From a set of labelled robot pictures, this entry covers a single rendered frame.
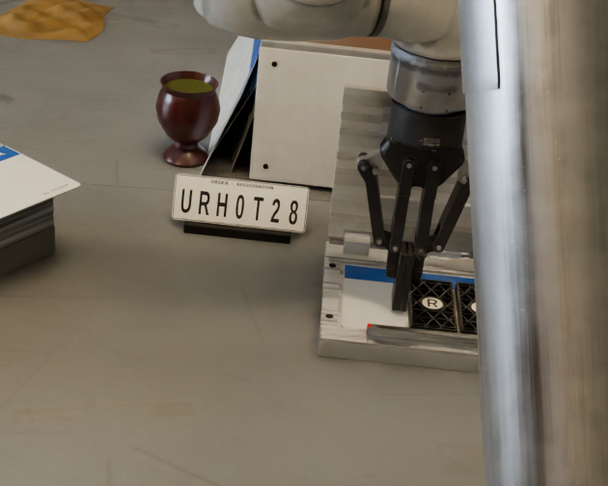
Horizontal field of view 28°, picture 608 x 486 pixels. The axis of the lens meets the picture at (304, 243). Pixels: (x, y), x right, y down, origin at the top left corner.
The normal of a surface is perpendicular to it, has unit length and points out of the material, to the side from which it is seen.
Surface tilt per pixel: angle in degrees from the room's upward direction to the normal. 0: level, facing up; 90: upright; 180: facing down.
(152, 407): 0
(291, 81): 90
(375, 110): 78
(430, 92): 90
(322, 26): 129
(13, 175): 0
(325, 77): 90
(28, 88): 0
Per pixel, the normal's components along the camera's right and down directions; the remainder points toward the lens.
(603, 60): 0.04, 0.08
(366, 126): -0.04, 0.31
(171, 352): 0.09, -0.86
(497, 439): -0.91, 0.09
